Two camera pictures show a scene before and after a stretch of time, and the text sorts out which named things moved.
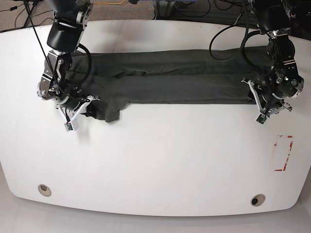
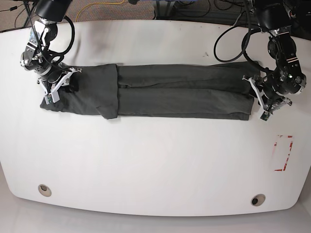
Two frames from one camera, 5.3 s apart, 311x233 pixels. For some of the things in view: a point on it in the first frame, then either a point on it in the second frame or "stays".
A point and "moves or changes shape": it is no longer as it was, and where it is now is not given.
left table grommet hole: x=44 y=190 stays
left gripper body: x=72 y=108 -> x=53 y=81
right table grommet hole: x=257 y=199 stays
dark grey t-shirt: x=111 y=81 moves or changes shape
